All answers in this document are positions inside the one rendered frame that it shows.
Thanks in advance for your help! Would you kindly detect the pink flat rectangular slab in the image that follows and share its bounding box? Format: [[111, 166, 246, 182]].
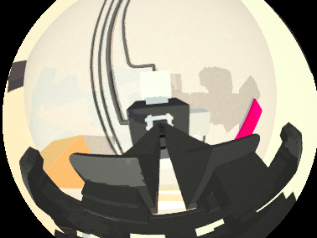
[[235, 99, 262, 139]]

